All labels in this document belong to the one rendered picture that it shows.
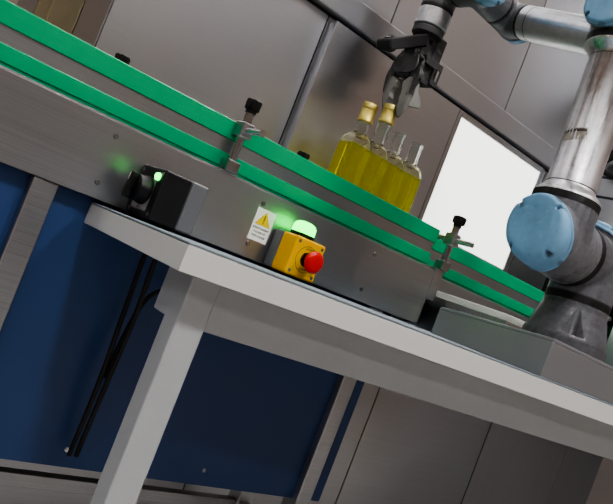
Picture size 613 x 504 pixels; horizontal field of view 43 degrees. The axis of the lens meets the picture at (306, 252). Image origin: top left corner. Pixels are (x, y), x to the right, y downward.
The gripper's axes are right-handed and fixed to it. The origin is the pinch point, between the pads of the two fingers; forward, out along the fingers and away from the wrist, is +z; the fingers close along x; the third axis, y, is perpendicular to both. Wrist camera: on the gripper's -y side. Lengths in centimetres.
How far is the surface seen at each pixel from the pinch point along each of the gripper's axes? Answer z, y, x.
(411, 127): -3.1, 19.5, 11.9
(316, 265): 39, -26, -25
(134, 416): 64, -63, -47
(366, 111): 3.6, -7.1, -0.9
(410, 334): 44, -32, -56
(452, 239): 22.1, 16.0, -16.2
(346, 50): -10.0, -8.1, 12.2
